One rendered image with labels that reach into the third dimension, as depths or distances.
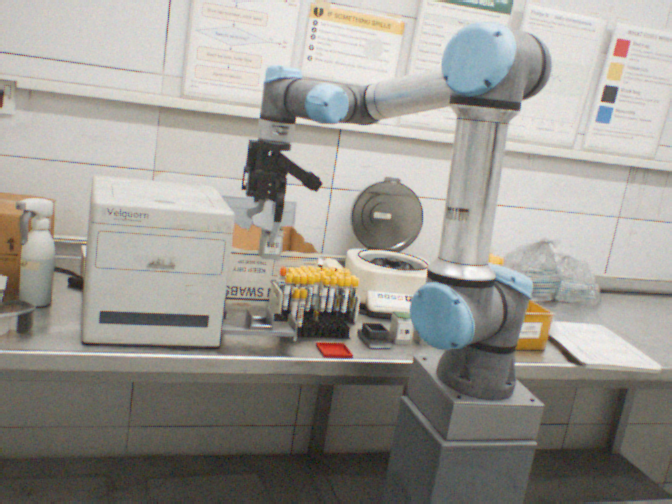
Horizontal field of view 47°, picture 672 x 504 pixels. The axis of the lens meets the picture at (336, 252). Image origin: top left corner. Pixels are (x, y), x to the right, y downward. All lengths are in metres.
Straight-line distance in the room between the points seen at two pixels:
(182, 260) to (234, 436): 1.03
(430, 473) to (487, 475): 0.11
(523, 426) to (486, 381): 0.12
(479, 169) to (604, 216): 1.54
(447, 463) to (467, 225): 0.44
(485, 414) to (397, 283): 0.68
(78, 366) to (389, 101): 0.80
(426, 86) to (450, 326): 0.47
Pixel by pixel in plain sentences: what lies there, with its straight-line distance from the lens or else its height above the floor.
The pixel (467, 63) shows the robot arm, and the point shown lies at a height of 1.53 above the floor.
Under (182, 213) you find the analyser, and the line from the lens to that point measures 1.57.
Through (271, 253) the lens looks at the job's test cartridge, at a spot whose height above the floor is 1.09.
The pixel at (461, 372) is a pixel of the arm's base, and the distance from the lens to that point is 1.46.
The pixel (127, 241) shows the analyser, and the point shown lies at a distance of 1.58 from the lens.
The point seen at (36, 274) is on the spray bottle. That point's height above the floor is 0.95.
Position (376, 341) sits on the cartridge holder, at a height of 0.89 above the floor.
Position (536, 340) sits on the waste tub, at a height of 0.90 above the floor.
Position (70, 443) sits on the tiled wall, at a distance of 2.47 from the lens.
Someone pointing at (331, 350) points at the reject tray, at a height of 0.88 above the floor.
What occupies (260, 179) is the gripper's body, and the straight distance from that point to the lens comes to 1.59.
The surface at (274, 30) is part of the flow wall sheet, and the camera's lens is 2.20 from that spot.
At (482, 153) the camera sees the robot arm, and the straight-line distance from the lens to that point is 1.27.
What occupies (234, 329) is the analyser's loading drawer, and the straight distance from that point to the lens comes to 1.68.
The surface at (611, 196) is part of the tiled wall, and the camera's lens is 2.77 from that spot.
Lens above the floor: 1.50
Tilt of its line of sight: 14 degrees down
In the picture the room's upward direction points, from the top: 9 degrees clockwise
